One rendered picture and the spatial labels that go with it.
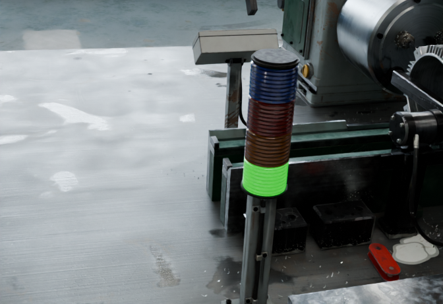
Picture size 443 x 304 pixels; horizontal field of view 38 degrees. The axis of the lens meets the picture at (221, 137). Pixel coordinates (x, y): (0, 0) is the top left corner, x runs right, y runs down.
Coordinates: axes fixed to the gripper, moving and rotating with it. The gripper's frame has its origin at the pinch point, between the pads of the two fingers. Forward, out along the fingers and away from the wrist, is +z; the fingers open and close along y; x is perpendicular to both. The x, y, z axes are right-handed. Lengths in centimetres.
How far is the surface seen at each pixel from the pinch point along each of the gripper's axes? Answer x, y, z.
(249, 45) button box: -3.2, -2.9, 12.2
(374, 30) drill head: -3.7, 25.8, 10.0
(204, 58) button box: -0.5, -12.1, 13.5
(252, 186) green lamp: -43, -19, 47
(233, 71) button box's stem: 2.0, -5.7, 15.8
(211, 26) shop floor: 343, 84, -135
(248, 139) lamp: -46, -19, 41
